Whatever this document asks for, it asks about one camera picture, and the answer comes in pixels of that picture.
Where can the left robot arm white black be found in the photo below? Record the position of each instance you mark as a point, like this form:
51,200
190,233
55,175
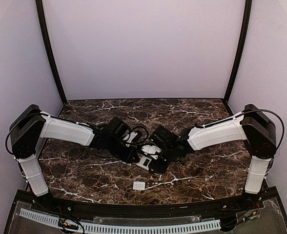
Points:
33,124

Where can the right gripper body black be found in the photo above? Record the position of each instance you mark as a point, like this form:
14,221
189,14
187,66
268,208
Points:
156,165

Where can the black front rail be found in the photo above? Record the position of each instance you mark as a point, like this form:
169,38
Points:
207,209

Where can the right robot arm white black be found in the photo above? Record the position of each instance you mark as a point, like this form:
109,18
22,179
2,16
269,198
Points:
250,125

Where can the white battery cover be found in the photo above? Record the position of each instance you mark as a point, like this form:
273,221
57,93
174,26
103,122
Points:
138,185

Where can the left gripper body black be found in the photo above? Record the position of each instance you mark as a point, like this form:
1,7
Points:
130,156

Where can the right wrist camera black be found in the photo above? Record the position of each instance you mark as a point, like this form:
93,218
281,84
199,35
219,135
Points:
150,150

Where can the white slotted cable duct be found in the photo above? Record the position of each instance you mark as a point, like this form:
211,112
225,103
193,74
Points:
114,226

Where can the white remote control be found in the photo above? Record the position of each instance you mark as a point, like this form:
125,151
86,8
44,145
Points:
144,162

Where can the right black frame post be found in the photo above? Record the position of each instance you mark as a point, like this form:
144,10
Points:
239,50

